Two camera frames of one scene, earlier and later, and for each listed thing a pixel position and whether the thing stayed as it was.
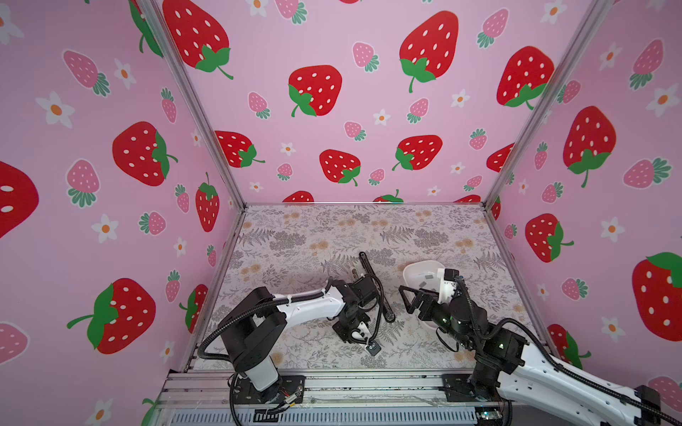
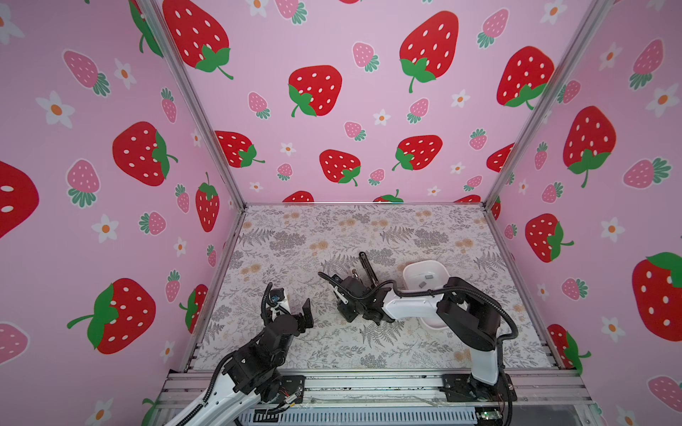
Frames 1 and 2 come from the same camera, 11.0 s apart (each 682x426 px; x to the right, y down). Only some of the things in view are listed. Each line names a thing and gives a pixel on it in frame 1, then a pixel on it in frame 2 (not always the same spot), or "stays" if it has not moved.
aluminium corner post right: [545, 99] stays
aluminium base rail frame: [204, 398] stays
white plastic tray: [424, 274] stays
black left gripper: [346, 333] -> [307, 314]
